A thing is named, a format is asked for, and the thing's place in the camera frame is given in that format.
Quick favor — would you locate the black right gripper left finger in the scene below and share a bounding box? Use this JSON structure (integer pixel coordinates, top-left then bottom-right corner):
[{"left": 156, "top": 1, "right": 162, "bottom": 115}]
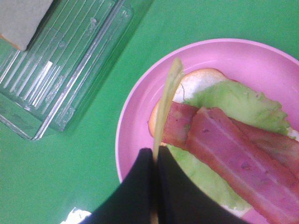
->
[{"left": 81, "top": 148, "right": 154, "bottom": 224}]

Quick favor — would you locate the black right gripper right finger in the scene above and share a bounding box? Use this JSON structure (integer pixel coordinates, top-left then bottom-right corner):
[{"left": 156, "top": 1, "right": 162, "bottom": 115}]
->
[{"left": 157, "top": 146, "right": 246, "bottom": 224}]

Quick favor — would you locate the bacon strip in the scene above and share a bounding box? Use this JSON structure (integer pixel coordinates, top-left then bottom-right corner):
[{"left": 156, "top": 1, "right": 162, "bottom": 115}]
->
[
  {"left": 185, "top": 107, "right": 299, "bottom": 224},
  {"left": 162, "top": 102, "right": 299, "bottom": 177}
]

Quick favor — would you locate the green lettuce leaf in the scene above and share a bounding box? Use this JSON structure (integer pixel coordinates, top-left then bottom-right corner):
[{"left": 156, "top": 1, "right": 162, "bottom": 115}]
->
[{"left": 167, "top": 80, "right": 291, "bottom": 210}]

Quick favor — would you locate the white toast bread slice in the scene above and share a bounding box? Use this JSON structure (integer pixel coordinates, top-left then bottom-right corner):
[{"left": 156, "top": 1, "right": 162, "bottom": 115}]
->
[{"left": 148, "top": 68, "right": 299, "bottom": 217}]

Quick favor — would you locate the yellow cheese slice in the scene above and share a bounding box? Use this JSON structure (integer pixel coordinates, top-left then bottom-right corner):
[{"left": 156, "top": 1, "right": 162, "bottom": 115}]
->
[{"left": 153, "top": 58, "right": 184, "bottom": 163}]

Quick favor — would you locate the clear plastic film piece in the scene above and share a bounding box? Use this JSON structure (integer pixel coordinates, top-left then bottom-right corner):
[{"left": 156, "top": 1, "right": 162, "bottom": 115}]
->
[{"left": 60, "top": 207, "right": 91, "bottom": 224}]

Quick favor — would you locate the green tablecloth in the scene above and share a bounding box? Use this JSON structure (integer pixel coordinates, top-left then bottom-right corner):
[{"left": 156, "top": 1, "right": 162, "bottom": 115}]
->
[{"left": 0, "top": 0, "right": 299, "bottom": 224}]

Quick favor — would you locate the clear plastic bread tray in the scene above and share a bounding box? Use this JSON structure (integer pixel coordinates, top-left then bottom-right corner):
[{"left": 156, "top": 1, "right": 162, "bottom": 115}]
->
[{"left": 0, "top": 0, "right": 134, "bottom": 140}]

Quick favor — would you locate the pink round plate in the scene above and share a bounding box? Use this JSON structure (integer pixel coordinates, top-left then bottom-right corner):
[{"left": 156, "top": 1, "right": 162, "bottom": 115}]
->
[{"left": 115, "top": 38, "right": 299, "bottom": 224}]

